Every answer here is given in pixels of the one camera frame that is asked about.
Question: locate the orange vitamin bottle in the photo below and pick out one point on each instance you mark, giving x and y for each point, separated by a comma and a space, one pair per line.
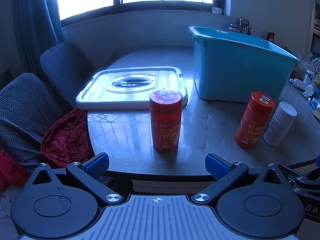
165, 125
250, 125

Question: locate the red puffer jacket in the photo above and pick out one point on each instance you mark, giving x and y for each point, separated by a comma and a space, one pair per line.
67, 135

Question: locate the steel thermos flask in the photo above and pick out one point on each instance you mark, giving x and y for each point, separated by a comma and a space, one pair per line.
245, 27

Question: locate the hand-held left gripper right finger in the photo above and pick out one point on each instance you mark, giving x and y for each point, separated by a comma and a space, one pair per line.
216, 165

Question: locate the white blue-label bottle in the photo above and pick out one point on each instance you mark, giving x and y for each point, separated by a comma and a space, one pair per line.
309, 76

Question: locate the white pill bottle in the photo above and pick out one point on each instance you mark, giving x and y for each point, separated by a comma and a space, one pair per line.
277, 127

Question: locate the white plastic bin lid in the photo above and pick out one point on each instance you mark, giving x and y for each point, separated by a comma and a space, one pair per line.
105, 92

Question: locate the grey marble desktop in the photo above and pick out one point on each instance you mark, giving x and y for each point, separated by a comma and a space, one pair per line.
125, 130

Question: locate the blue-grey curtain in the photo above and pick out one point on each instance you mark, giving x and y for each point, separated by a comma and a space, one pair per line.
35, 17

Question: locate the small white sill device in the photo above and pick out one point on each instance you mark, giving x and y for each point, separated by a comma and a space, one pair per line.
217, 10

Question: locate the red cloth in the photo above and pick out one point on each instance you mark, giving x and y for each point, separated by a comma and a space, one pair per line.
10, 167

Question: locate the smooth grey fabric chair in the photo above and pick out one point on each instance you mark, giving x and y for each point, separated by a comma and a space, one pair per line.
65, 70

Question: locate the grey quilted chair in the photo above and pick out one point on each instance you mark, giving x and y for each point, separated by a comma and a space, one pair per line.
22, 110

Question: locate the teal plastic storage bin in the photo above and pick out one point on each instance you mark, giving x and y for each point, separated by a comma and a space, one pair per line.
237, 75

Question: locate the dark red small box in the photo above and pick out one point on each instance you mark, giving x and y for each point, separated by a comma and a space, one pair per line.
270, 37

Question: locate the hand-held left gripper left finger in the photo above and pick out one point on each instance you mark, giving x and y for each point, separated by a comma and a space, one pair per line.
98, 164

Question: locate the small slim white bottle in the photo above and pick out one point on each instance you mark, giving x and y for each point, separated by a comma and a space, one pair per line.
297, 83

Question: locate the white round jar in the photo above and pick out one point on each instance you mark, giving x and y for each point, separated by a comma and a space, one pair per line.
311, 90

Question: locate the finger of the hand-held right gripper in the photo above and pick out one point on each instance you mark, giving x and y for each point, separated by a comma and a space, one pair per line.
307, 179

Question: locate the clear plastic bags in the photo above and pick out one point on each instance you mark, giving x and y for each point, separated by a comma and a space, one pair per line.
313, 63

